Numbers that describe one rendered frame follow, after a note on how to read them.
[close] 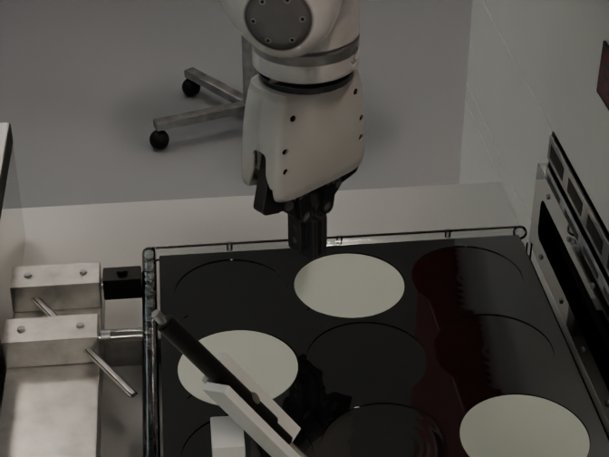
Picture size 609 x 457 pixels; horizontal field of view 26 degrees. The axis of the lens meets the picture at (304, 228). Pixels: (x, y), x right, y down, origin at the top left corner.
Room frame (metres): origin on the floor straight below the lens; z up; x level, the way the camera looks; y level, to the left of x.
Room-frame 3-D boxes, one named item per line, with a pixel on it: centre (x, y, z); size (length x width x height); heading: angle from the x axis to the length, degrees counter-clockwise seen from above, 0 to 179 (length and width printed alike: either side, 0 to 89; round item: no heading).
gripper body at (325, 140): (0.94, 0.00, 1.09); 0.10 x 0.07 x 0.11; 132
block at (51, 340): (0.90, 0.22, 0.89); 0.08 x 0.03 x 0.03; 96
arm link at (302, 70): (0.94, 0.00, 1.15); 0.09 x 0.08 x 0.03; 132
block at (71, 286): (0.98, 0.23, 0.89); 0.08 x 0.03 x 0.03; 96
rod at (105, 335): (0.91, 0.16, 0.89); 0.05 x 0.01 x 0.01; 96
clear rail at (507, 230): (1.05, -0.03, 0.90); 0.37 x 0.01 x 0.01; 96
